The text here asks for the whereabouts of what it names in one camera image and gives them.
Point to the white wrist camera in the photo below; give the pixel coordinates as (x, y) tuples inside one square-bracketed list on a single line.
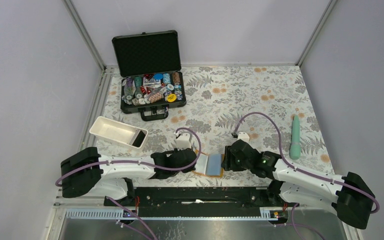
[(241, 135), (183, 141)]

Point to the black poker chip case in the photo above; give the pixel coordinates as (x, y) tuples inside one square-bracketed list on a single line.
[(139, 58)]

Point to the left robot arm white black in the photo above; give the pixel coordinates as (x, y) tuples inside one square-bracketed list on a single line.
[(90, 173)]

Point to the white rectangular plastic tray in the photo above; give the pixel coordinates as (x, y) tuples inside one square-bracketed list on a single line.
[(116, 132)]

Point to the yellow round chip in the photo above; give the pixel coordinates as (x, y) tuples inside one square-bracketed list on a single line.
[(171, 98)]

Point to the mint green wand massager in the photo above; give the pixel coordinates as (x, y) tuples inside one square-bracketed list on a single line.
[(295, 144)]

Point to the floral patterned table mat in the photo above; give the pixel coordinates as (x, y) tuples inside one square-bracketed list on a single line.
[(261, 101)]

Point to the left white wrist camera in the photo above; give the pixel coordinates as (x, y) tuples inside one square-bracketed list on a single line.
[(183, 141)]

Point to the orange leather card holder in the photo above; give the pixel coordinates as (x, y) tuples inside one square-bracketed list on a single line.
[(200, 166)]

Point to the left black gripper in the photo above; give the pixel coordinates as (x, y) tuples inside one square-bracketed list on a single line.
[(190, 167)]

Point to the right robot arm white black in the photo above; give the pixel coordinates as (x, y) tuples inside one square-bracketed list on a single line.
[(347, 197)]

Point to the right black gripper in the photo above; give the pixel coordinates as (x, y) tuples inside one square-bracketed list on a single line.
[(229, 164)]

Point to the light blue card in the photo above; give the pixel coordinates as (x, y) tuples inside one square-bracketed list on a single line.
[(213, 167)]

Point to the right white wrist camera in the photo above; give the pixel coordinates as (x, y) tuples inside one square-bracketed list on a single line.
[(241, 135)]

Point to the blue round chip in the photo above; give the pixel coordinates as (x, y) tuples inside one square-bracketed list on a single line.
[(158, 76)]

